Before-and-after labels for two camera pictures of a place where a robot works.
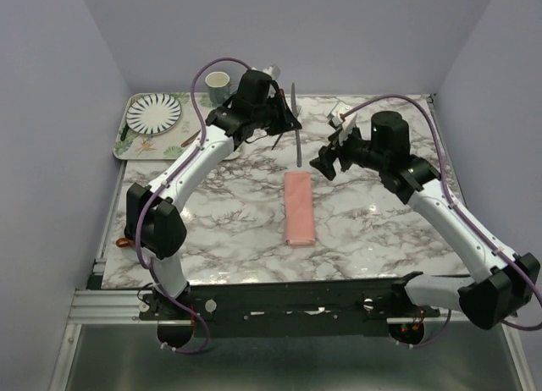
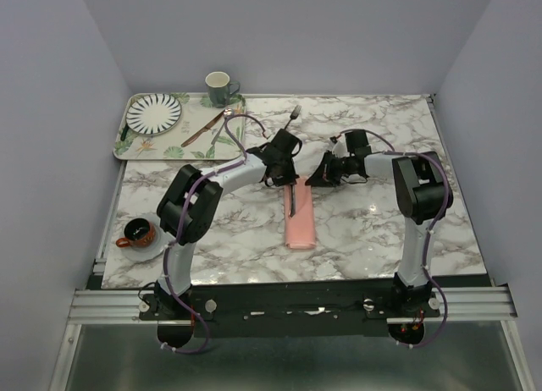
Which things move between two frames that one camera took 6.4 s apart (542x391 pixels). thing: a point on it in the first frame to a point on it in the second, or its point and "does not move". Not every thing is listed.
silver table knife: [294, 108] to [293, 201]
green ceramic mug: [219, 88] does not move
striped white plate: [153, 113] does not move
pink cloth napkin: [299, 223] does not move
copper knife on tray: [190, 140] does not move
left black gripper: [286, 121] to [289, 178]
